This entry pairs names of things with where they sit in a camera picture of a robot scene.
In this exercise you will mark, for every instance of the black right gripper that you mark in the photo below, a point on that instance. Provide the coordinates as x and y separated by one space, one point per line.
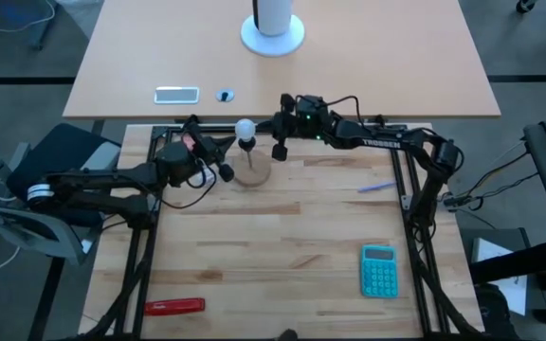
287 125

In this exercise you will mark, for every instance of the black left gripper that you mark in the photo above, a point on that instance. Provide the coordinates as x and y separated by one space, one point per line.
204 149

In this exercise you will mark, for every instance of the white lightbulb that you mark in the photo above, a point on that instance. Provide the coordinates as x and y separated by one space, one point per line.
245 129

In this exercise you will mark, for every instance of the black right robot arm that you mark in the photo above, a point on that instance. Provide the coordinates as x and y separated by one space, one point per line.
382 141

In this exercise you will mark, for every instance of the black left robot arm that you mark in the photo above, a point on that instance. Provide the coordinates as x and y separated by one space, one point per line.
112 177

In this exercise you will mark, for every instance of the pink round object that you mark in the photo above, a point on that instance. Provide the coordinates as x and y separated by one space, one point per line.
187 140

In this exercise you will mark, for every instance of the wooden base lamp stand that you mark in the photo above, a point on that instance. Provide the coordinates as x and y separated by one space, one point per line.
254 175

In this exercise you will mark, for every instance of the silver smartphone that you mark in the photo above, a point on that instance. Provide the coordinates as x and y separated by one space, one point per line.
176 95

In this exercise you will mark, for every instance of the white round stand base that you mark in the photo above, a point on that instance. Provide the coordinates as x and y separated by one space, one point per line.
273 42

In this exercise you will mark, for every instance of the purple pen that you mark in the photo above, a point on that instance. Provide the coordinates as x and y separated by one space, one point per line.
376 186

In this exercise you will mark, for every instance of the light wood desk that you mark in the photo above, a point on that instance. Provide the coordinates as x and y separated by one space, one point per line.
372 61

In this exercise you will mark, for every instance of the grey black office chair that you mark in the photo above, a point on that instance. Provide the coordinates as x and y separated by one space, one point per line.
64 151

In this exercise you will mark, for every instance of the red utility knife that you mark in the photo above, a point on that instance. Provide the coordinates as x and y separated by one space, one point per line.
173 307

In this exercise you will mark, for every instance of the teal calculator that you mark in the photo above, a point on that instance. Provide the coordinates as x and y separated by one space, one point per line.
379 277

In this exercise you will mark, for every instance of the white paper sheet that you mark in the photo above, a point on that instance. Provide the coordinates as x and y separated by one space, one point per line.
491 251

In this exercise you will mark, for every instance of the black aluminium table frame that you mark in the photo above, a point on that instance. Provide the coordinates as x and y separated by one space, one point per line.
398 170

